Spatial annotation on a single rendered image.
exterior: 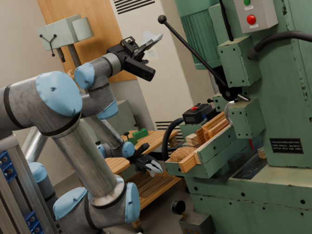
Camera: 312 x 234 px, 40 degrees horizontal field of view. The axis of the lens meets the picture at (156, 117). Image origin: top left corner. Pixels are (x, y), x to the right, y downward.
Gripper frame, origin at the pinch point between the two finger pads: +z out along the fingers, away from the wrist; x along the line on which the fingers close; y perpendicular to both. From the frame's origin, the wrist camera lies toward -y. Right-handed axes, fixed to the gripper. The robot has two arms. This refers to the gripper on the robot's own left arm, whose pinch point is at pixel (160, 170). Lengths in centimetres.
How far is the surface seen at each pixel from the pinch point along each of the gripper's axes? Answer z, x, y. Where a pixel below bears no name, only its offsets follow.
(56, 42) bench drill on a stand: -192, -83, 29
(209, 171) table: 39, 22, -40
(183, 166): 33, 30, -44
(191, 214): 32.5, 18.0, -8.3
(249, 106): 44, 11, -67
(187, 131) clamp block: 12.8, 0.4, -32.6
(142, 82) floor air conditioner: -103, -100, 37
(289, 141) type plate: 59, 5, -57
